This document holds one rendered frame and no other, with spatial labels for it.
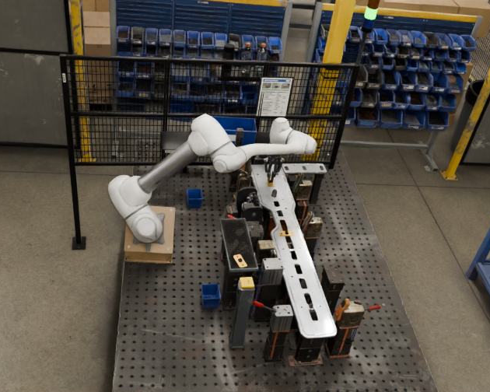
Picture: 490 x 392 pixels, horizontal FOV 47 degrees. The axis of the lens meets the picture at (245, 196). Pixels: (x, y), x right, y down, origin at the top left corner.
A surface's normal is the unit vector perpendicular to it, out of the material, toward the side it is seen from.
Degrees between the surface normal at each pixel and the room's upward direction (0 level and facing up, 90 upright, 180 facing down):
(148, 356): 0
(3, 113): 93
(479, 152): 91
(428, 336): 0
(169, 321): 0
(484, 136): 91
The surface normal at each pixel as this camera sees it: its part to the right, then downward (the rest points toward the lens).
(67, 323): 0.12, -0.78
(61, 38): 0.13, 0.64
